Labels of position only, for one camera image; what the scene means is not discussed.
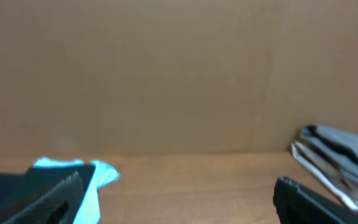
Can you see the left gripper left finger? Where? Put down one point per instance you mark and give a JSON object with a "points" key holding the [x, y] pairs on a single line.
{"points": [[57, 203]]}

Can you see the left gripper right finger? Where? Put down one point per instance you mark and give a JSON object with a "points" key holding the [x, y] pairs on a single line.
{"points": [[297, 204]]}

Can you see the grey shorts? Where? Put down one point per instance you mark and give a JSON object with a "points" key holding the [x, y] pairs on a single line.
{"points": [[337, 146]]}

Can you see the light blue shirt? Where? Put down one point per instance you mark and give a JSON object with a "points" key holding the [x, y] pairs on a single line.
{"points": [[104, 174]]}

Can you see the folded beige pants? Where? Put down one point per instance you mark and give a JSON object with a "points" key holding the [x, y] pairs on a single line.
{"points": [[337, 181]]}

